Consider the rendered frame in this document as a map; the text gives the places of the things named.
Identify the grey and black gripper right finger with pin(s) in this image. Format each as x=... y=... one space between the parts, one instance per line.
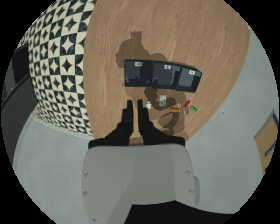
x=152 y=135

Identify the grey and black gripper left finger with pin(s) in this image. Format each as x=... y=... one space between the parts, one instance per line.
x=124 y=129

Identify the white domino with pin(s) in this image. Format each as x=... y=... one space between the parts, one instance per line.
x=162 y=100

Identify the grey usb stick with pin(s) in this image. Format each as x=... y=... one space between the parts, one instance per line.
x=148 y=104

